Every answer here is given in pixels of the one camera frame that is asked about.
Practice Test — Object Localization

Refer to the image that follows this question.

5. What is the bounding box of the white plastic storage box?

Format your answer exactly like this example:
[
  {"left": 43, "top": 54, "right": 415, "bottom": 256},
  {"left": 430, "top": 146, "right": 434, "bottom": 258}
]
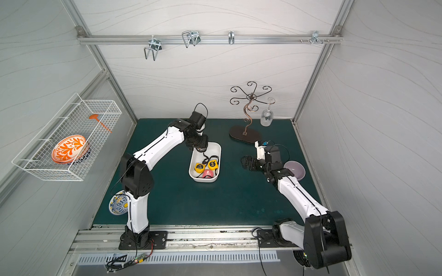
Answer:
[{"left": 189, "top": 142, "right": 222, "bottom": 183}]

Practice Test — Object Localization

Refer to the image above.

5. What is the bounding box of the yellow deli tape measure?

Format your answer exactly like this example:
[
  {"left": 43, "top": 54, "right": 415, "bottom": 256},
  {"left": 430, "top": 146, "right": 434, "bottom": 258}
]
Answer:
[{"left": 195, "top": 163, "right": 206, "bottom": 174}]

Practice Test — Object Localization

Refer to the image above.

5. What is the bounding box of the pink tape measure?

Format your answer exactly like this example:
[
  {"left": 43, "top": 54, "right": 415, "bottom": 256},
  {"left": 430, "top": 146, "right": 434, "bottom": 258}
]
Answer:
[{"left": 201, "top": 170, "right": 215, "bottom": 179}]

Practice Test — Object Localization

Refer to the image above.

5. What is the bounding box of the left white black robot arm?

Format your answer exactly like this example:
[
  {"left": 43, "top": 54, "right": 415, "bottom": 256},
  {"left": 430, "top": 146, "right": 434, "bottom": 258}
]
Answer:
[{"left": 120, "top": 117, "right": 208, "bottom": 235}]

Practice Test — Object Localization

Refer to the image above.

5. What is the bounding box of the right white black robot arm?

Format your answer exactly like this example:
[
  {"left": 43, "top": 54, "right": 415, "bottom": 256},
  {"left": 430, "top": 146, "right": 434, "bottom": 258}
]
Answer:
[{"left": 241, "top": 156, "right": 352, "bottom": 269}]

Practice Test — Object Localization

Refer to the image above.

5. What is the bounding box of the copper scroll glass stand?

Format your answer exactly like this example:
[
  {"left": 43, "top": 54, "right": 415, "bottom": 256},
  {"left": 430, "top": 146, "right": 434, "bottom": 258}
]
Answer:
[{"left": 229, "top": 81, "right": 272, "bottom": 144}]

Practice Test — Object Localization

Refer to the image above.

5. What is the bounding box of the clear wine glass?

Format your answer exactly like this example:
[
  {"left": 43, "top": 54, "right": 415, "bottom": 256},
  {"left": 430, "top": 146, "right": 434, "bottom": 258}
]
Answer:
[{"left": 260, "top": 97, "right": 276, "bottom": 127}]

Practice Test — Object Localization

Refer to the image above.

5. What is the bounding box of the purple bowl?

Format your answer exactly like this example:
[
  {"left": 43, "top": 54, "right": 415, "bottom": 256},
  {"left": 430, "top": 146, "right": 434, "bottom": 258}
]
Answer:
[{"left": 284, "top": 161, "right": 306, "bottom": 181}]

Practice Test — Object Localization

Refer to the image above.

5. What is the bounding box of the blue yellow patterned plate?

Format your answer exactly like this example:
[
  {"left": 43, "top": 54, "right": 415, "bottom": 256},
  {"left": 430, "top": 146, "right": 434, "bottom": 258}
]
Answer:
[{"left": 108, "top": 190, "right": 130, "bottom": 216}]

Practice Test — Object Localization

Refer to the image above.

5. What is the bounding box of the orange spatula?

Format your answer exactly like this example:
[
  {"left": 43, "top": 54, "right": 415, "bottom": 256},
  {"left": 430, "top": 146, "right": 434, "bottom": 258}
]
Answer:
[{"left": 89, "top": 114, "right": 112, "bottom": 133}]

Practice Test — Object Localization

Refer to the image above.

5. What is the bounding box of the metal double hook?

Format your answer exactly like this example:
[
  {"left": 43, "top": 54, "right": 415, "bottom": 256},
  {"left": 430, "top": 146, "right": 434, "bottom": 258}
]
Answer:
[{"left": 143, "top": 37, "right": 162, "bottom": 61}]

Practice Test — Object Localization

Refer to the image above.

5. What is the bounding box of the metal loop hook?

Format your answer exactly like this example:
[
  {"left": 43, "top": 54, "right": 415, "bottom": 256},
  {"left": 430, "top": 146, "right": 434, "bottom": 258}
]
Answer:
[{"left": 181, "top": 31, "right": 201, "bottom": 48}]

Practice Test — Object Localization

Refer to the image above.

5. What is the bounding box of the small metal clip hook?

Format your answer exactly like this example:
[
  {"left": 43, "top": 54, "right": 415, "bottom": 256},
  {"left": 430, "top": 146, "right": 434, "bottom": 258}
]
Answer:
[{"left": 228, "top": 31, "right": 235, "bottom": 45}]

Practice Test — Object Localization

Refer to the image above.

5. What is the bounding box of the orange patterned plate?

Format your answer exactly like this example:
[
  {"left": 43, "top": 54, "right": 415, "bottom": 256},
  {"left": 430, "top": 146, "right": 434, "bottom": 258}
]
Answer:
[{"left": 51, "top": 135, "right": 89, "bottom": 164}]

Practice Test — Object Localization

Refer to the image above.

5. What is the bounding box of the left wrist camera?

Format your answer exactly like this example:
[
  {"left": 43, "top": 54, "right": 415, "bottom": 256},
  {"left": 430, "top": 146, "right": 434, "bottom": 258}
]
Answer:
[{"left": 189, "top": 111, "right": 206, "bottom": 130}]

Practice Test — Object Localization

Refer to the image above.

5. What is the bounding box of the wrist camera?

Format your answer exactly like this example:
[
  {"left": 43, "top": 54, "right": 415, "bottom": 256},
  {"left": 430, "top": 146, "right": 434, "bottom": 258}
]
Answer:
[
  {"left": 254, "top": 140, "right": 282, "bottom": 163},
  {"left": 189, "top": 111, "right": 206, "bottom": 130}
]

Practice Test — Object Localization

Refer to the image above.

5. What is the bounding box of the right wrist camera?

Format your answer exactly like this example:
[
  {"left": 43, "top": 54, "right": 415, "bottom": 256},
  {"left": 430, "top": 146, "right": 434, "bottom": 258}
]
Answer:
[{"left": 254, "top": 140, "right": 282, "bottom": 163}]

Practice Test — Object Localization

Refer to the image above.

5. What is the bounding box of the right base cable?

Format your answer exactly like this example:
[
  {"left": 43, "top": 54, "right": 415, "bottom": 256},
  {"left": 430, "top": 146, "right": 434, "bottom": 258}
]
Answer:
[{"left": 251, "top": 227, "right": 270, "bottom": 276}]

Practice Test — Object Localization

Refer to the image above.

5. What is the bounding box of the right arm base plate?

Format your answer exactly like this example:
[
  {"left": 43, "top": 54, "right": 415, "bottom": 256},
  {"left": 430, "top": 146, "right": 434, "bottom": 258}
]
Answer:
[{"left": 252, "top": 228, "right": 299, "bottom": 248}]

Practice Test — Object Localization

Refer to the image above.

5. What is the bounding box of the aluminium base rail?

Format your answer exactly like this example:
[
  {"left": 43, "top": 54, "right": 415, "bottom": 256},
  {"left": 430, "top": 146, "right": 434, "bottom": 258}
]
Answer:
[{"left": 68, "top": 225, "right": 353, "bottom": 254}]

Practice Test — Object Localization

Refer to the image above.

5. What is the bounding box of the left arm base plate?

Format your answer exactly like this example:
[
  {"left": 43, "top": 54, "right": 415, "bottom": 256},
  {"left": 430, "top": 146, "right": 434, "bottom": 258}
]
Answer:
[{"left": 118, "top": 229, "right": 169, "bottom": 250}]

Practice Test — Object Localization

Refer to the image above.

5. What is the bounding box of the white wire wall basket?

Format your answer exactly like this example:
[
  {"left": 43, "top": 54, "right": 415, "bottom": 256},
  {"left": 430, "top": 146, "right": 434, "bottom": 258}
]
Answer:
[{"left": 12, "top": 94, "right": 122, "bottom": 181}]

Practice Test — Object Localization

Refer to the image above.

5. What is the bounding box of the left base cable bundle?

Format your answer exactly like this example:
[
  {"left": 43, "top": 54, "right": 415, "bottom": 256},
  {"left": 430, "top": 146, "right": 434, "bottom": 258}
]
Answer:
[{"left": 105, "top": 239, "right": 155, "bottom": 273}]

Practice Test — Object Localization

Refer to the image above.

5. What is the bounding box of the metal bracket hook right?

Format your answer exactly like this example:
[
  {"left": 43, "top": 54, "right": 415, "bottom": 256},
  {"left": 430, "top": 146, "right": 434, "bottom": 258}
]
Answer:
[{"left": 299, "top": 31, "right": 330, "bottom": 45}]

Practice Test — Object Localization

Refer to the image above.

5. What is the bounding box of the aluminium top rail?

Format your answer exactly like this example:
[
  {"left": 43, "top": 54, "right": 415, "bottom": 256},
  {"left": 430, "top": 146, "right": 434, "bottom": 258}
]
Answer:
[{"left": 77, "top": 33, "right": 344, "bottom": 46}]

